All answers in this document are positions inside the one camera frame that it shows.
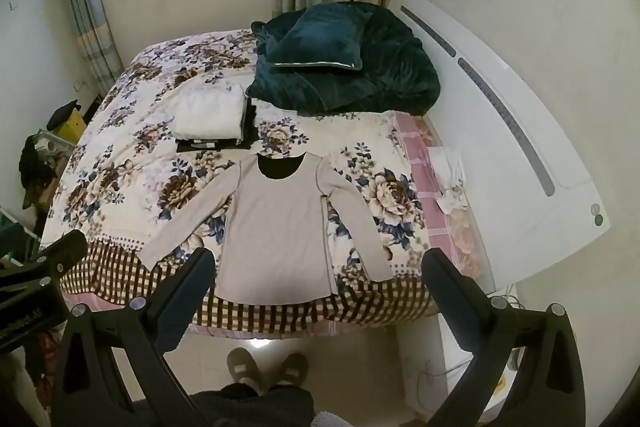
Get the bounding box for white bedside cabinet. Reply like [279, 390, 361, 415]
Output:
[437, 287, 521, 413]

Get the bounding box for dark clothes pile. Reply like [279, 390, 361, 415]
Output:
[18, 133, 62, 210]

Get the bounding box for dark green quilt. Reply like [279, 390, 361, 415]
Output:
[245, 1, 442, 118]

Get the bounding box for beige long-sleeve shirt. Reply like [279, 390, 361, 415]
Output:
[137, 151, 395, 307]

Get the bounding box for black folded clothes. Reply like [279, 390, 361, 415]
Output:
[175, 99, 259, 153]

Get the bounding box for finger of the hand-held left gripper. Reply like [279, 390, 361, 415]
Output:
[0, 229, 89, 294]

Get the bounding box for white folded cloth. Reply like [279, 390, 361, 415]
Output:
[172, 83, 247, 140]

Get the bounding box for person's dark trouser legs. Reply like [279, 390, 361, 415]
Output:
[191, 382, 316, 427]

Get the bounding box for black floor cable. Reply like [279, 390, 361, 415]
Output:
[404, 358, 473, 404]

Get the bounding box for white headboard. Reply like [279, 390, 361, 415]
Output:
[387, 0, 612, 292]

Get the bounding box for white cable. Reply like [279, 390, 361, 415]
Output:
[487, 284, 522, 310]

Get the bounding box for floral bed blanket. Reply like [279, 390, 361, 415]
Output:
[40, 29, 442, 340]

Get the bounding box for pink checked bed sheet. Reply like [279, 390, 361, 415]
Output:
[389, 109, 497, 294]

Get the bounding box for white crumpled cloth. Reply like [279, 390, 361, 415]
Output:
[428, 146, 472, 214]

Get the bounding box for dark green pillow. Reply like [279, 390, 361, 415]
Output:
[264, 6, 374, 72]

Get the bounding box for person's grey slipper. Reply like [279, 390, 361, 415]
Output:
[270, 352, 310, 389]
[226, 347, 262, 392]

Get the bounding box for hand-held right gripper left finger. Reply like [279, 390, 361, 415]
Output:
[50, 247, 217, 427]

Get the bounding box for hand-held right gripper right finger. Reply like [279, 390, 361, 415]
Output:
[421, 247, 587, 427]

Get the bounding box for person's left grey slipper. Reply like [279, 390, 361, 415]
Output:
[226, 347, 262, 392]

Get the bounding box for person's right grey slipper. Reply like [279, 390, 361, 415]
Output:
[270, 352, 310, 389]

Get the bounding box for black cap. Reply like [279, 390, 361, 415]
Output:
[46, 99, 81, 132]

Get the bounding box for yellow box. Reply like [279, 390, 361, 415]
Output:
[54, 107, 87, 144]

